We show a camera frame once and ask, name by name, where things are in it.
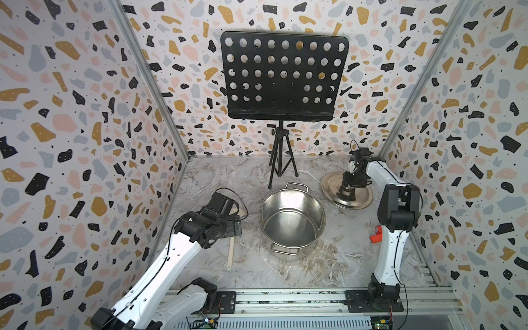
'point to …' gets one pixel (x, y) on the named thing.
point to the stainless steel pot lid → (330, 185)
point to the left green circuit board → (204, 324)
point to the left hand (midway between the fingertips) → (230, 226)
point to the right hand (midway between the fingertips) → (349, 182)
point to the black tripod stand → (281, 155)
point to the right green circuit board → (380, 322)
